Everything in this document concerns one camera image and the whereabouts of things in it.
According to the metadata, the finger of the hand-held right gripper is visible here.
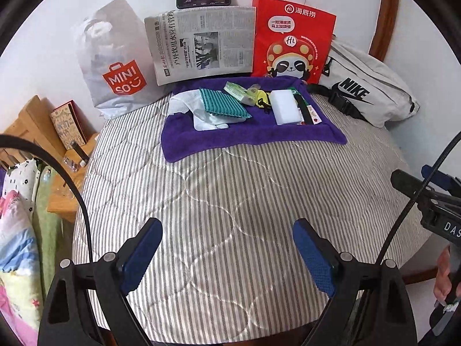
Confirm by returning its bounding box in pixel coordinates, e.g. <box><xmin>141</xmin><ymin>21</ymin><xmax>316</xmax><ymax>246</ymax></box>
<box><xmin>391</xmin><ymin>168</ymin><xmax>439</xmax><ymax>200</ymax></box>
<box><xmin>421</xmin><ymin>165</ymin><xmax>461</xmax><ymax>198</ymax></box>

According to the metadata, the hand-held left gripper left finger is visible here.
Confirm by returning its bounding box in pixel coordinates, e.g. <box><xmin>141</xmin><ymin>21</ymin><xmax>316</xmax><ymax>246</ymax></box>
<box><xmin>38</xmin><ymin>217</ymin><xmax>163</xmax><ymax>346</ymax></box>

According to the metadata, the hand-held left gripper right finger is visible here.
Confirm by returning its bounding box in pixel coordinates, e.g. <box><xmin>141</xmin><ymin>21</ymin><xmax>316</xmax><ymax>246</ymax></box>
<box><xmin>292</xmin><ymin>218</ymin><xmax>416</xmax><ymax>346</ymax></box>

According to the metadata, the fruit print packet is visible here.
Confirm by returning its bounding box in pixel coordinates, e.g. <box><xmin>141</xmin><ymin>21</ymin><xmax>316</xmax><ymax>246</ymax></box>
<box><xmin>306</xmin><ymin>104</ymin><xmax>322</xmax><ymax>124</ymax></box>

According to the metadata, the black strap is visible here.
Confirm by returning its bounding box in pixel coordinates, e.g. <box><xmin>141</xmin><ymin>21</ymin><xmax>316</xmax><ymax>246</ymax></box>
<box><xmin>294</xmin><ymin>95</ymin><xmax>312</xmax><ymax>125</ymax></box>

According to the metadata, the white sponge block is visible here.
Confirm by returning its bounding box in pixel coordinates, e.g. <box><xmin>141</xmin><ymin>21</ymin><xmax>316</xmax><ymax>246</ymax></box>
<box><xmin>270</xmin><ymin>90</ymin><xmax>303</xmax><ymax>126</ymax></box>

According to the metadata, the white rubber glove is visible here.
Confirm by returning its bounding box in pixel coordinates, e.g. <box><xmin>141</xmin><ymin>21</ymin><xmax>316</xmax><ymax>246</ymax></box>
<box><xmin>169</xmin><ymin>91</ymin><xmax>230</xmax><ymax>131</ymax></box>

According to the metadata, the yellow pouch with black straps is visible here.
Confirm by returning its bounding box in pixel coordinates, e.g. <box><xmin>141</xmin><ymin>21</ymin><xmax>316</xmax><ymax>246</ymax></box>
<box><xmin>254</xmin><ymin>89</ymin><xmax>276</xmax><ymax>114</ymax></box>

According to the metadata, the teal striped cleaning cloth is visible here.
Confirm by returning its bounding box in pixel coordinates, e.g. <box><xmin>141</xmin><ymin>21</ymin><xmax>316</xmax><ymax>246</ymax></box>
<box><xmin>199</xmin><ymin>88</ymin><xmax>253</xmax><ymax>119</ymax></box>

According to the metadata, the light green plastic packet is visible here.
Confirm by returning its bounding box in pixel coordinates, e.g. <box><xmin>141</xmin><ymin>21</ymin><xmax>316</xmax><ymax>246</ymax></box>
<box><xmin>223</xmin><ymin>81</ymin><xmax>250</xmax><ymax>101</ymax></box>

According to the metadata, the person's right hand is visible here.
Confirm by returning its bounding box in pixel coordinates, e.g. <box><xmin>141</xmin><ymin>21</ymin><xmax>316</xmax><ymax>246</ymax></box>
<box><xmin>433</xmin><ymin>245</ymin><xmax>452</xmax><ymax>306</ymax></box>

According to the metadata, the light green cloth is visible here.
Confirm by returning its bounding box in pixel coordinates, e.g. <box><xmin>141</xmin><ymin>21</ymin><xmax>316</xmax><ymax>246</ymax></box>
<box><xmin>34</xmin><ymin>166</ymin><xmax>63</xmax><ymax>289</ymax></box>

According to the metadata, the grey striped quilt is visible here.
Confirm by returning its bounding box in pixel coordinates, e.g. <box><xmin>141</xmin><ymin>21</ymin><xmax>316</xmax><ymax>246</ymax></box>
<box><xmin>72</xmin><ymin>94</ymin><xmax>433</xmax><ymax>336</ymax></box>

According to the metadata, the white waist bag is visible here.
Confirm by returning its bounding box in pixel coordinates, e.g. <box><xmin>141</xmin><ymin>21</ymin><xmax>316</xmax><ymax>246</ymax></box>
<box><xmin>306</xmin><ymin>36</ymin><xmax>421</xmax><ymax>128</ymax></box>

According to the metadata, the small dark bottle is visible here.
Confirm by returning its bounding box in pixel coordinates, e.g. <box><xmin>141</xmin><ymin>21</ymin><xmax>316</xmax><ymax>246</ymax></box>
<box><xmin>71</xmin><ymin>142</ymin><xmax>89</xmax><ymax>168</ymax></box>

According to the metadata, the purple towel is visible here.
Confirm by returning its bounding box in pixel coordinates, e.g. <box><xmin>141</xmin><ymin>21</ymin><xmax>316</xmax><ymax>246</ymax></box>
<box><xmin>161</xmin><ymin>76</ymin><xmax>347</xmax><ymax>163</ymax></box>

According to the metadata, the white spotted pillow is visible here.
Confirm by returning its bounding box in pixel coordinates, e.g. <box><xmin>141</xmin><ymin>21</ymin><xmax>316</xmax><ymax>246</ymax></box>
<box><xmin>7</xmin><ymin>159</ymin><xmax>40</xmax><ymax>211</ymax></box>

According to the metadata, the brown patterned book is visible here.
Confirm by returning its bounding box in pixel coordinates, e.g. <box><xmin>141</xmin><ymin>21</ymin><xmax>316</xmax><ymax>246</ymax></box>
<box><xmin>50</xmin><ymin>100</ymin><xmax>89</xmax><ymax>150</ymax></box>

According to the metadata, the red paper bag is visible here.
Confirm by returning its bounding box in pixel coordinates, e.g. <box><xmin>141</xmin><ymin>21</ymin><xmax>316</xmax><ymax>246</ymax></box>
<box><xmin>251</xmin><ymin>0</ymin><xmax>337</xmax><ymax>85</ymax></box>

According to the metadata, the white plastic shopping bag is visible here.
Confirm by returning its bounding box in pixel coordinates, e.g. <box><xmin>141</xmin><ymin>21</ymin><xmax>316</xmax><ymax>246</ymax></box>
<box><xmin>70</xmin><ymin>0</ymin><xmax>170</xmax><ymax>119</ymax></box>

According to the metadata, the folded newspaper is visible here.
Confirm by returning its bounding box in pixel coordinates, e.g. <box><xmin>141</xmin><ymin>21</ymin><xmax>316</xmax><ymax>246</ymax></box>
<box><xmin>145</xmin><ymin>6</ymin><xmax>256</xmax><ymax>86</ymax></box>

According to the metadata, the black cable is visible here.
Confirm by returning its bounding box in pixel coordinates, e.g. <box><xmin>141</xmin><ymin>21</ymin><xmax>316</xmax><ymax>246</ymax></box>
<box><xmin>376</xmin><ymin>135</ymin><xmax>461</xmax><ymax>265</ymax></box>
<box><xmin>0</xmin><ymin>134</ymin><xmax>91</xmax><ymax>262</ymax></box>

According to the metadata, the wooden door frame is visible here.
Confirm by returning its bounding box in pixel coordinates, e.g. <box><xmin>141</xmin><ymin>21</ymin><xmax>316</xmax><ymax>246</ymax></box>
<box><xmin>369</xmin><ymin>0</ymin><xmax>400</xmax><ymax>62</ymax></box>

